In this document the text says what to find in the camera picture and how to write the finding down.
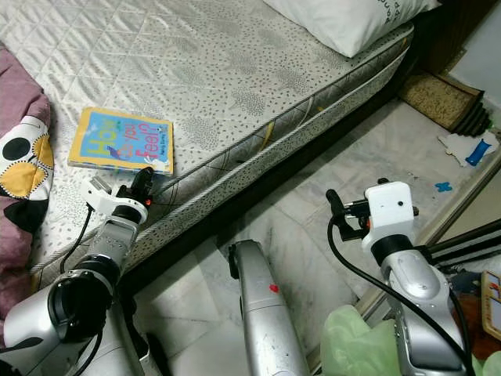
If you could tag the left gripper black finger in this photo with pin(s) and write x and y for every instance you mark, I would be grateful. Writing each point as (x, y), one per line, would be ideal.
(144, 186)

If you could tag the yellow blue children's book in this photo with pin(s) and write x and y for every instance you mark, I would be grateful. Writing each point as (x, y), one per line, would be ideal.
(121, 142)

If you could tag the purple cartoon mouse blanket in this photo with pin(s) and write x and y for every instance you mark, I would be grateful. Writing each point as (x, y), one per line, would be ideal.
(19, 164)

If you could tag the white lettered pillow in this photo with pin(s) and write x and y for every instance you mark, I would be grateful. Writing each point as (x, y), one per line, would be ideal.
(352, 23)

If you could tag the white paper cutout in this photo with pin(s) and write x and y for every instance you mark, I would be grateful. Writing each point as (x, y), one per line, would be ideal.
(454, 147)

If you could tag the silver right robot leg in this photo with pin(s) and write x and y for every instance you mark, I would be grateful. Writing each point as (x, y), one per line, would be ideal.
(270, 313)

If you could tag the green plastic bag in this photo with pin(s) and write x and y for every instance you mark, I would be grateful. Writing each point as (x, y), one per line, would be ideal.
(356, 345)

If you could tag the cream quilted mattress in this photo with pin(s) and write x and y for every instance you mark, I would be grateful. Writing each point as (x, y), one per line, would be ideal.
(243, 94)

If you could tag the blue plastic piece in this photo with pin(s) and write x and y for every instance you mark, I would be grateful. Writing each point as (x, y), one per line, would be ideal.
(477, 153)

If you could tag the brown doormat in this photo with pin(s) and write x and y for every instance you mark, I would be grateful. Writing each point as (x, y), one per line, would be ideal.
(442, 98)

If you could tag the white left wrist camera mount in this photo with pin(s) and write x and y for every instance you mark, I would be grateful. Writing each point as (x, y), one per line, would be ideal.
(113, 194)

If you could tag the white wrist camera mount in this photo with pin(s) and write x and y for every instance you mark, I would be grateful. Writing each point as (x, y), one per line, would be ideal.
(390, 210)
(113, 194)

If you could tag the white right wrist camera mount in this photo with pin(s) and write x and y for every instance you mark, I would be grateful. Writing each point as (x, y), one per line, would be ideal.
(390, 210)

